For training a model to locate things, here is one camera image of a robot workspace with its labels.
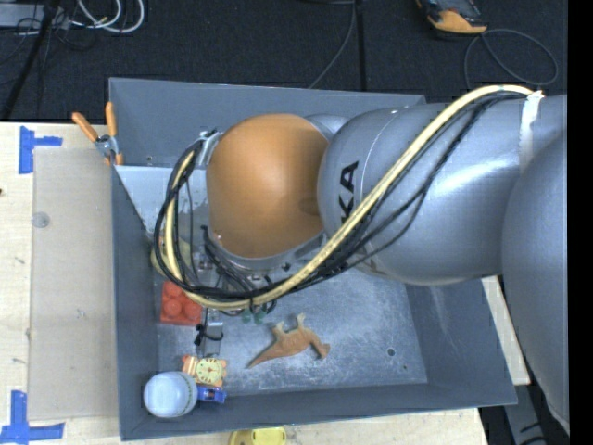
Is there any orange and yellow toy clock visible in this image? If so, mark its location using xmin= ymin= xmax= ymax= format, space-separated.
xmin=181 ymin=354 xmax=229 ymax=387

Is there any grey metal bin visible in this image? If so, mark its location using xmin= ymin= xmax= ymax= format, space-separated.
xmin=107 ymin=77 xmax=519 ymax=442

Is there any small blue toy piece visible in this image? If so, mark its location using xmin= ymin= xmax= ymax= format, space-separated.
xmin=196 ymin=384 xmax=228 ymax=404

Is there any orange toy dinosaur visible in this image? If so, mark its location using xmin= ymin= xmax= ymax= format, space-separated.
xmin=246 ymin=312 xmax=332 ymax=370

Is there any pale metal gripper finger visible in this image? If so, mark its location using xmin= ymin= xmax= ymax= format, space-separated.
xmin=198 ymin=320 xmax=225 ymax=359

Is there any red toy brick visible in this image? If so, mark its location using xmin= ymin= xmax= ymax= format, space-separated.
xmin=159 ymin=279 xmax=206 ymax=328

